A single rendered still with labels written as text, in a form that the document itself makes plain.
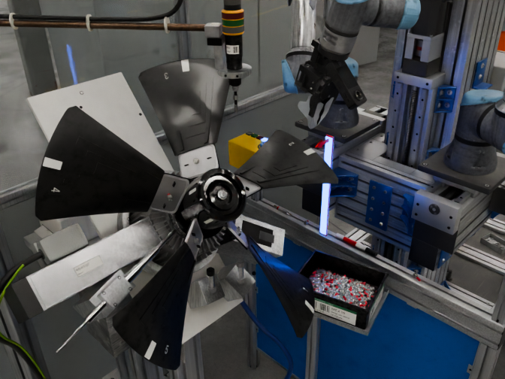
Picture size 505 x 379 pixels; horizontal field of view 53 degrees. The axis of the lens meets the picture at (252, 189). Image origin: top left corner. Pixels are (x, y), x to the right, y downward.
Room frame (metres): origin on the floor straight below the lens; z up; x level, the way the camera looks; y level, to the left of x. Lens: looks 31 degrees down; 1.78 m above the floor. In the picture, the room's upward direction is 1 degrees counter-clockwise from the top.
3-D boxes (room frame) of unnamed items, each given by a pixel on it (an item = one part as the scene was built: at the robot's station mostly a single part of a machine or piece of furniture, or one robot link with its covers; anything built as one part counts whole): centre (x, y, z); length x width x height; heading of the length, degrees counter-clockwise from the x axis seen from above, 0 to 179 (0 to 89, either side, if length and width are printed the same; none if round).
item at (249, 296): (1.52, 0.01, 0.39); 0.04 x 0.04 x 0.78; 45
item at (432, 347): (1.21, -0.29, 0.45); 0.82 x 0.02 x 0.66; 45
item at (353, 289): (1.05, -0.23, 0.83); 0.19 x 0.14 x 0.03; 60
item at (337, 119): (1.73, -0.32, 1.09); 0.15 x 0.15 x 0.10
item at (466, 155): (1.38, -0.67, 1.09); 0.15 x 0.15 x 0.10
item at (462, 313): (1.21, -0.29, 0.82); 0.90 x 0.04 x 0.08; 45
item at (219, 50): (1.03, 0.04, 1.50); 0.09 x 0.07 x 0.10; 80
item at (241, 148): (1.49, -0.01, 1.02); 0.16 x 0.10 x 0.11; 45
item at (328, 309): (1.05, -0.23, 0.85); 0.22 x 0.17 x 0.07; 60
